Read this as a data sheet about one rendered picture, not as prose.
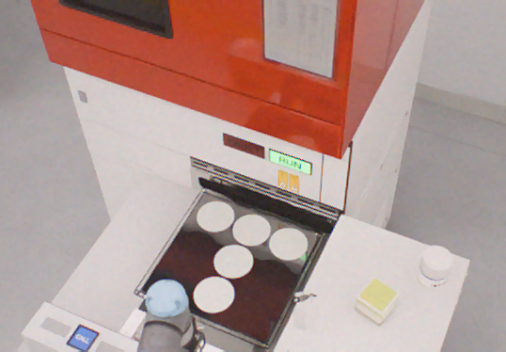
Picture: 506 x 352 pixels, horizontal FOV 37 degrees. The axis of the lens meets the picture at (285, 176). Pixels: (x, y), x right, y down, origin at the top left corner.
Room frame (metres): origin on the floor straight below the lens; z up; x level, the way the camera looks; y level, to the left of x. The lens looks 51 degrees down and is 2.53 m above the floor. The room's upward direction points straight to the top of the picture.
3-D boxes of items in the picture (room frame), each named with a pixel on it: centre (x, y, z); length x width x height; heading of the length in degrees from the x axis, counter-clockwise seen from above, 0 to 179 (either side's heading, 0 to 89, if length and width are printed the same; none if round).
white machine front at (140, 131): (1.33, 0.22, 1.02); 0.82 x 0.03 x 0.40; 66
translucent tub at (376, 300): (0.87, -0.22, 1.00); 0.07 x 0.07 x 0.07; 51
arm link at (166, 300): (0.70, 0.22, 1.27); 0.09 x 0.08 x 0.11; 172
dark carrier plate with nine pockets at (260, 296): (1.04, 0.13, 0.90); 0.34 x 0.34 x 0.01; 66
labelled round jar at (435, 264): (0.96, -0.36, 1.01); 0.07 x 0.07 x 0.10
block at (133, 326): (0.86, 0.37, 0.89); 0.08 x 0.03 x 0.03; 156
